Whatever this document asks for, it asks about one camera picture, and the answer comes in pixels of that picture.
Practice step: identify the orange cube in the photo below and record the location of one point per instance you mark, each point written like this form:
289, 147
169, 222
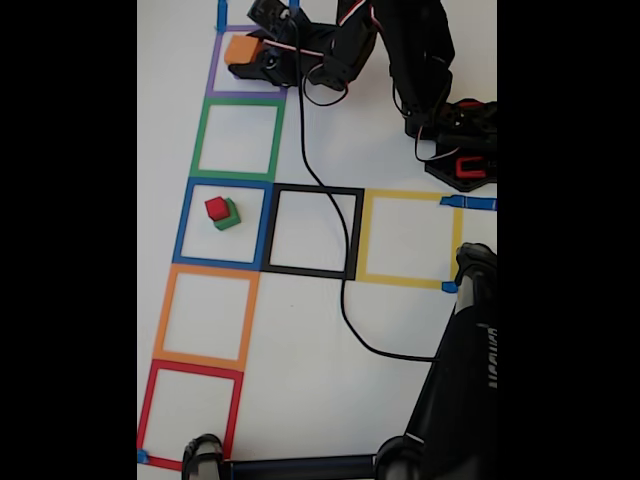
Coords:
241, 50

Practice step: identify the large purple cube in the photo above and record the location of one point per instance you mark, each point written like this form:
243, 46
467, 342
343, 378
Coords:
234, 75

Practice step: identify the small red cube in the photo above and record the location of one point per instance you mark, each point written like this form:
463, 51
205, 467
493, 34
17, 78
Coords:
216, 207

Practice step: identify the green cube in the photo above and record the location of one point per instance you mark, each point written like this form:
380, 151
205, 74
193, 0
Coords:
229, 220

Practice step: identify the red table clamp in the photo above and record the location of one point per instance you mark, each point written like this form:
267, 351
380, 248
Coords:
470, 172

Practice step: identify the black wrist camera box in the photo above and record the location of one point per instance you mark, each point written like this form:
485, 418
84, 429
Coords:
275, 12

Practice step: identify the purple square frame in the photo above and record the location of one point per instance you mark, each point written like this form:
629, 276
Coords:
211, 80

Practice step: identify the green square frame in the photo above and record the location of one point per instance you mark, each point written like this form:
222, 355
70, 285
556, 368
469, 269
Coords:
196, 145

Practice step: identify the blue square frame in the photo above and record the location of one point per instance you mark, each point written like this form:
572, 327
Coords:
215, 262

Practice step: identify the black square frame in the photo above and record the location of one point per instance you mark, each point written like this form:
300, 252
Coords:
290, 270

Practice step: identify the yellow square frame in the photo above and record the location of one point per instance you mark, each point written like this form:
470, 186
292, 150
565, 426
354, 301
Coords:
400, 281

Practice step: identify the orange square frame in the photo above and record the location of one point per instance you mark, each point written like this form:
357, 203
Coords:
162, 320

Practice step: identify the red square frame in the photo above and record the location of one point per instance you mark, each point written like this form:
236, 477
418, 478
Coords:
145, 410

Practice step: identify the black camera tripod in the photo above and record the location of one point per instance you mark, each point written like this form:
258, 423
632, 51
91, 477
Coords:
450, 400

